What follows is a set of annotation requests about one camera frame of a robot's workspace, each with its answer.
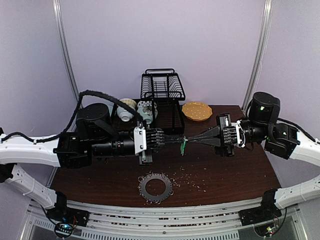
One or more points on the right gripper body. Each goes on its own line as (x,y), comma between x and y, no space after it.
(227,135)

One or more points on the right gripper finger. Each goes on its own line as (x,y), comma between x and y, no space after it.
(214,142)
(210,133)

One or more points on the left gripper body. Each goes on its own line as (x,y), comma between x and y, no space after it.
(145,156)

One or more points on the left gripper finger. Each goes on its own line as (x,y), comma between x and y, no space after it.
(173,138)
(169,143)

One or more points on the metal keyring disc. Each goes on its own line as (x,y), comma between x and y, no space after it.
(151,199)

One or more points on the black wire dish rack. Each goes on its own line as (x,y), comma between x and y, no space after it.
(163,88)

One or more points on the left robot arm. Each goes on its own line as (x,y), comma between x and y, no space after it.
(94,137)

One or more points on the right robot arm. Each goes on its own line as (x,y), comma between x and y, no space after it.
(280,137)

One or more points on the yellow dotted plate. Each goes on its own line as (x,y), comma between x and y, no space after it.
(197,111)

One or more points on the green floral bowl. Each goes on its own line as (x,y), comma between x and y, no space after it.
(147,114)

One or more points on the light blue striped bowl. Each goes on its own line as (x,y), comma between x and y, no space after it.
(124,115)

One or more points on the white black dotted bowl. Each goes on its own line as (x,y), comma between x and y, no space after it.
(146,103)

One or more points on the yellow checked bowl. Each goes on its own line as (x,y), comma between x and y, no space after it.
(130,102)

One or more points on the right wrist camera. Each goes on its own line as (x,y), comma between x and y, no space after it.
(241,138)

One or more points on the aluminium front rail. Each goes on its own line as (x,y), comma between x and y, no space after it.
(202,222)

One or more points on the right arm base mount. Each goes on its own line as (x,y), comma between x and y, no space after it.
(258,214)

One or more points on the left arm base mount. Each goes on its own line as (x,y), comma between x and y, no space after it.
(69,215)

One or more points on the right aluminium frame post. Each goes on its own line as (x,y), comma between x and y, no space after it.
(261,47)

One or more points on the aluminium frame post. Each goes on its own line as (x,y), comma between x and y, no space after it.
(261,47)
(64,47)

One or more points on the left aluminium frame post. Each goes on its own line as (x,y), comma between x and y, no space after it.
(64,47)

